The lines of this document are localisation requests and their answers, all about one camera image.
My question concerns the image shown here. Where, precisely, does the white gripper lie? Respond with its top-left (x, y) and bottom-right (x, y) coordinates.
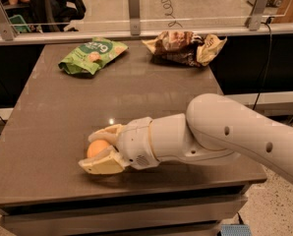
top-left (79, 117), bottom-right (159, 175)

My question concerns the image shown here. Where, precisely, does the orange fruit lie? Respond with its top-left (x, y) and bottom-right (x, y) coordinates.
top-left (87, 140), bottom-right (110, 158)

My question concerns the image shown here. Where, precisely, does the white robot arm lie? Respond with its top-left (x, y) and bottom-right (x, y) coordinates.
top-left (79, 93), bottom-right (293, 184)

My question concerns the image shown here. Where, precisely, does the green chip bag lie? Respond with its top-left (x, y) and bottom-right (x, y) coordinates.
top-left (58, 37), bottom-right (128, 75)

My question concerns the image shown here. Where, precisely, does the brown chip bag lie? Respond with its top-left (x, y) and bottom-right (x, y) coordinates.
top-left (143, 30), bottom-right (227, 67)

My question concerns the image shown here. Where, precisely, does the grey table drawer unit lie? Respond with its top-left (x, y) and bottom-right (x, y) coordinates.
top-left (0, 184), bottom-right (253, 236)

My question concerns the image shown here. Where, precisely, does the blue perforated floor box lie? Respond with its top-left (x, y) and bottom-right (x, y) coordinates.
top-left (220, 224), bottom-right (252, 236)

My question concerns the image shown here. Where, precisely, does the green plastic bin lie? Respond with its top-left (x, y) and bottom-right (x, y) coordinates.
top-left (9, 15), bottom-right (31, 33)

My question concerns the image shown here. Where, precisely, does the seated person in background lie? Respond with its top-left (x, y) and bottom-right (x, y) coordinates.
top-left (5, 0), bottom-right (86, 32)

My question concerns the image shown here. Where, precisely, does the glass barrier panel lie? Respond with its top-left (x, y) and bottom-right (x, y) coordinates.
top-left (0, 0), bottom-right (293, 34)

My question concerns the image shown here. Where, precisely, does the left metal glass bracket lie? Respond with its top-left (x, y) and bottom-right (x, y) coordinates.
top-left (0, 1), bottom-right (17, 41)

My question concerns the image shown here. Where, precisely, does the metal glass bracket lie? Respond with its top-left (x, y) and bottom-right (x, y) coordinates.
top-left (245, 0), bottom-right (268, 30)
top-left (128, 0), bottom-right (141, 35)
top-left (0, 1), bottom-right (17, 41)

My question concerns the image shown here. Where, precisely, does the middle metal glass bracket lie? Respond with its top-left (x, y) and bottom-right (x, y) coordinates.
top-left (128, 0), bottom-right (141, 35)

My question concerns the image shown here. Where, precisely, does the black coiled cable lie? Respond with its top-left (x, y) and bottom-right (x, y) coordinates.
top-left (152, 0), bottom-right (184, 29)

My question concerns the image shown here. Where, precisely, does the right metal glass bracket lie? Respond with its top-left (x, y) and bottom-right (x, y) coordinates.
top-left (245, 0), bottom-right (268, 30)

